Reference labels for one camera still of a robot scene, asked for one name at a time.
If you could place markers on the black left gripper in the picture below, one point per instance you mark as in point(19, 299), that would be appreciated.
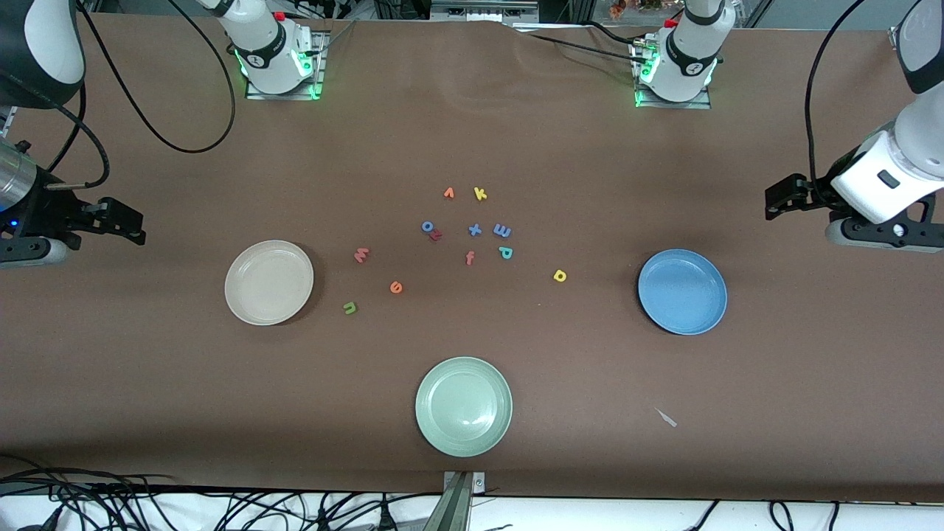
point(813, 193)

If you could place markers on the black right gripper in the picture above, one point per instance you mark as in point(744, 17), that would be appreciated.
point(59, 214)

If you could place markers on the pink foam letter w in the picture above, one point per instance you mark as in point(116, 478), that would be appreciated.
point(361, 256)

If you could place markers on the blue foam letter m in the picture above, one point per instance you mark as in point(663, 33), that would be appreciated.
point(502, 231)

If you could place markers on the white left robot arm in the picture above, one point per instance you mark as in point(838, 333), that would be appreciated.
point(689, 59)

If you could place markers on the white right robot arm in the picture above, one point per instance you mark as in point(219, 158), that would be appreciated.
point(265, 51)

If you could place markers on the blue round plate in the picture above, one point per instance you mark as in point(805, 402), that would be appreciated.
point(682, 292)

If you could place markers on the beige round plate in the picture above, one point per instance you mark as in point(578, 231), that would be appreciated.
point(269, 282)

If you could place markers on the small white paper scrap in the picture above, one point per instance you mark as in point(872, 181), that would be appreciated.
point(667, 418)

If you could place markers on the small orange brown object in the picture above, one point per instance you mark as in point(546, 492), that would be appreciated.
point(619, 7)

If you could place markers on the brown paper table cover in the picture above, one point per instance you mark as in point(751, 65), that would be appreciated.
point(472, 133)

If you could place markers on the green round plate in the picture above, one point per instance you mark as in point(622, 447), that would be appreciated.
point(463, 407)

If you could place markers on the aluminium table edge rail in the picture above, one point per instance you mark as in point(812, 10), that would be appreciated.
point(6, 122)
point(894, 37)

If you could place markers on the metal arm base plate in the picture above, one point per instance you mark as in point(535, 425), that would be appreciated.
point(675, 105)
point(284, 96)

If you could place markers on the aluminium frame beam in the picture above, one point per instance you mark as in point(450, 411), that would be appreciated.
point(483, 11)

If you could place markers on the metal mounting bracket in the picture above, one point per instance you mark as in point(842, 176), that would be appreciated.
point(459, 509)

